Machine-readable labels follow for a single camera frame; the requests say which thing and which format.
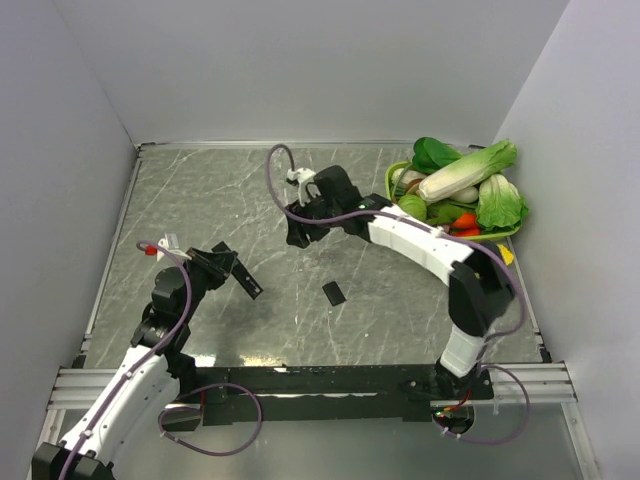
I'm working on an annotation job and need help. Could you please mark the white mushroom toy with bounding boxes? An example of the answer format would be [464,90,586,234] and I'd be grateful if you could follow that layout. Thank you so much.
[390,167,426,190]

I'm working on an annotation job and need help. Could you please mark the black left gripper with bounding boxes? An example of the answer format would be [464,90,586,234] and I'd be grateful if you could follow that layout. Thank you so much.
[177,246,237,322]

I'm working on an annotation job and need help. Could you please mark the black remote control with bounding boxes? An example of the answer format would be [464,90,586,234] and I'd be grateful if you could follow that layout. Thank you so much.
[211,242,263,300]

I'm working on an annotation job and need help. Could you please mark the dark green spinach toy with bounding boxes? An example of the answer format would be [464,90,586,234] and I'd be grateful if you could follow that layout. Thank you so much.
[411,137,463,174]

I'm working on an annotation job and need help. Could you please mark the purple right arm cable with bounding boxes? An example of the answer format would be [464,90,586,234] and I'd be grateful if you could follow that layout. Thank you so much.
[265,143,531,444]

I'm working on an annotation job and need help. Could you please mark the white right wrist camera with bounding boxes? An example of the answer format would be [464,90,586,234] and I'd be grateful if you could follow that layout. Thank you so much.
[286,168,320,206]

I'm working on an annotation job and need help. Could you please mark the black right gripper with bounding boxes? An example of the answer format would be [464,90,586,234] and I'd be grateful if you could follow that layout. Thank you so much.
[284,188,342,249]

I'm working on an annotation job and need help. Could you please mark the white radish toy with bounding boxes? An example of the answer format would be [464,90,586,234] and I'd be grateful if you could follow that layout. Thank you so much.
[449,186,479,204]

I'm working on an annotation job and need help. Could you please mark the orange carrot toy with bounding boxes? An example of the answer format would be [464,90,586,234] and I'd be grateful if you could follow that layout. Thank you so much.
[450,213,479,231]

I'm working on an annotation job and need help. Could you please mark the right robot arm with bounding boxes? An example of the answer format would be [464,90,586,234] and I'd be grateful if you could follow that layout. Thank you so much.
[286,166,515,399]

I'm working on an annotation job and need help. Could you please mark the black battery compartment cover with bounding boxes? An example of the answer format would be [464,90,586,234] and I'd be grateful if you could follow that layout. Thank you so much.
[322,281,346,306]

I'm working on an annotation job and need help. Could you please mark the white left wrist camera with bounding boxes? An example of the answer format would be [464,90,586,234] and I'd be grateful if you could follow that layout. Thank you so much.
[143,232,190,262]

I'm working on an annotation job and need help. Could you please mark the red chili toy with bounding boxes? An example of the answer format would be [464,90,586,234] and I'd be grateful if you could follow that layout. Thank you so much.
[451,228,482,237]

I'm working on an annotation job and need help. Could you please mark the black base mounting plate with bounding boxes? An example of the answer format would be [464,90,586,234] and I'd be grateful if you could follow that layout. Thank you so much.
[178,364,494,426]

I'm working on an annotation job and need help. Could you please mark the green leafy lettuce toy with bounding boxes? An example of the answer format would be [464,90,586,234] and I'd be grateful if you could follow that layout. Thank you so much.
[476,174,528,231]

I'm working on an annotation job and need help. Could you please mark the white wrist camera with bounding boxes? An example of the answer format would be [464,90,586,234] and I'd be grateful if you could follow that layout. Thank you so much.
[286,168,320,206]
[143,232,190,262]

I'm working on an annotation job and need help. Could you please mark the round green cabbage toy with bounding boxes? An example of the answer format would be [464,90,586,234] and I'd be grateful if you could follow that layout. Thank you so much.
[397,194,427,222]

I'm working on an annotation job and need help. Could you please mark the aluminium frame rail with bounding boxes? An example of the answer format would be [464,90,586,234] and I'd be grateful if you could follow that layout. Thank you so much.
[46,363,578,410]

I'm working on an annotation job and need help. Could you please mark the green vegetable basket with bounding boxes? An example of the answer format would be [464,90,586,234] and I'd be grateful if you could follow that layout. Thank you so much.
[385,162,521,242]

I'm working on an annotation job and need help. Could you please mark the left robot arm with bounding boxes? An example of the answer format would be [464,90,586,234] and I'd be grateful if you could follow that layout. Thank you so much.
[31,242,238,479]

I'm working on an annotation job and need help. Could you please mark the large napa cabbage toy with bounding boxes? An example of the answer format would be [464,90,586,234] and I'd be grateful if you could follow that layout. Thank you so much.
[418,140,518,204]

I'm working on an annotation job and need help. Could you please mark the yellow cabbage toy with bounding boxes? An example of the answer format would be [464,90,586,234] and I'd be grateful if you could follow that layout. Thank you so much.
[498,244,515,266]

